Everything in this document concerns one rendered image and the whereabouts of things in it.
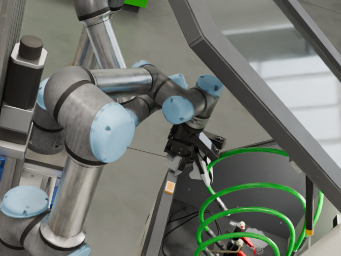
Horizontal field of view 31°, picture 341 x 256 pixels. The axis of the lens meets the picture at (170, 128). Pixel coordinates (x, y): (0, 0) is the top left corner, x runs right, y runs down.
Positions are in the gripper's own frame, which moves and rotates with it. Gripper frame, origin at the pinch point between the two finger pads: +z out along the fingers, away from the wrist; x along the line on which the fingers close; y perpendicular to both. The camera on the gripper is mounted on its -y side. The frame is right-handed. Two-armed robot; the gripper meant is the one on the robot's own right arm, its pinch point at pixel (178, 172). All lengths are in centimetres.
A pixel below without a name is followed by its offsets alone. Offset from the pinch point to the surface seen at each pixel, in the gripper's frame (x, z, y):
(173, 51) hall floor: -285, 119, 11
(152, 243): 5.9, 26.9, -1.3
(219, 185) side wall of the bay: -30.9, 24.2, -19.8
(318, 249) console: 39, -25, -34
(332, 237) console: 39, -30, -35
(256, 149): -1.9, -17.3, -18.5
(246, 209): 17.1, -10.2, -19.7
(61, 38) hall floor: -244, 120, 93
